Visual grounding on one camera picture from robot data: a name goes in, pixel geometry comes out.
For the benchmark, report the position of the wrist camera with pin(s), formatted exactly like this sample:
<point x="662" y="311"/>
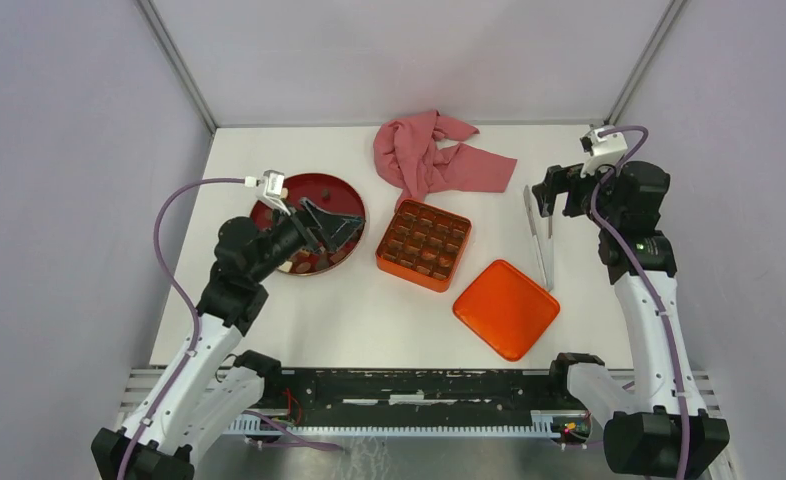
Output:
<point x="269" y="191"/>
<point x="604" y="146"/>

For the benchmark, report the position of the round dark red plate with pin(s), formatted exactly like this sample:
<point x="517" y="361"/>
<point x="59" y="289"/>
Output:
<point x="333" y="194"/>

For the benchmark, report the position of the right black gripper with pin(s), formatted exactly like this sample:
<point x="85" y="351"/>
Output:
<point x="569" y="178"/>

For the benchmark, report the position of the pink cloth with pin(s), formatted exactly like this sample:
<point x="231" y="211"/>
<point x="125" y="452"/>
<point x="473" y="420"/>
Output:
<point x="427" y="153"/>

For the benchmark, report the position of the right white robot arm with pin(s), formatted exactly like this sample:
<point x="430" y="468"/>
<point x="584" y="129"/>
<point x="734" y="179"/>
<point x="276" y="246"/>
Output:
<point x="661" y="427"/>

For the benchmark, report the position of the orange chocolate box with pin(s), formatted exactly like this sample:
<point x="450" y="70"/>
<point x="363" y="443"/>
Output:
<point x="423" y="244"/>

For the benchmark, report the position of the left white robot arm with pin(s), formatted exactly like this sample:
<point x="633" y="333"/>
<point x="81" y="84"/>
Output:
<point x="182" y="416"/>

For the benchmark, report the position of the orange box lid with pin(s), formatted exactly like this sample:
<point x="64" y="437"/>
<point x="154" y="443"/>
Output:
<point x="506" y="309"/>

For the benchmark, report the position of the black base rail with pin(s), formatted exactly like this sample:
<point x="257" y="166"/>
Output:
<point x="322" y="397"/>

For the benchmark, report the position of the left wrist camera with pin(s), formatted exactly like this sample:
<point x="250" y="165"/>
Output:
<point x="269" y="191"/>

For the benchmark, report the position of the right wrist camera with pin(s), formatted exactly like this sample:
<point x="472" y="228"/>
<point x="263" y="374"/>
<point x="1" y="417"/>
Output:
<point x="604" y="146"/>

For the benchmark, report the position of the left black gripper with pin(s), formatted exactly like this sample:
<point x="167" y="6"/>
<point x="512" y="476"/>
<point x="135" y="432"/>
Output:
<point x="333" y="229"/>

